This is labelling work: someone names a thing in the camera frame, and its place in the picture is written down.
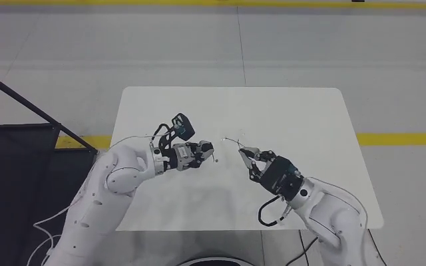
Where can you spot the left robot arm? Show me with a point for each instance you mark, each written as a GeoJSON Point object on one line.
{"type": "Point", "coordinates": [100, 199]}

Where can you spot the dark partition panel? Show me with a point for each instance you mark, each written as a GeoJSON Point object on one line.
{"type": "Point", "coordinates": [26, 186]}

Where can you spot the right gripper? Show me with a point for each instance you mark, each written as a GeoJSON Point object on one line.
{"type": "Point", "coordinates": [301, 197]}

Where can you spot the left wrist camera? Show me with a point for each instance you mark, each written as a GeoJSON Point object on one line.
{"type": "Point", "coordinates": [183, 128]}

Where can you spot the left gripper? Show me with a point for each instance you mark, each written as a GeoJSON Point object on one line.
{"type": "Point", "coordinates": [182, 156]}

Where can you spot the robot body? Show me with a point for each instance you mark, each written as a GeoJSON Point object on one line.
{"type": "Point", "coordinates": [214, 262]}

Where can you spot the black slanted pole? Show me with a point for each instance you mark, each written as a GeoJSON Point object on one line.
{"type": "Point", "coordinates": [40, 113]}

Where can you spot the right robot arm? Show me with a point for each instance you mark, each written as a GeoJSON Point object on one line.
{"type": "Point", "coordinates": [336, 216]}

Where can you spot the thin black zip tie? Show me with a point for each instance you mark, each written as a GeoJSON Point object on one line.
{"type": "Point", "coordinates": [216, 161]}
{"type": "Point", "coordinates": [237, 143]}

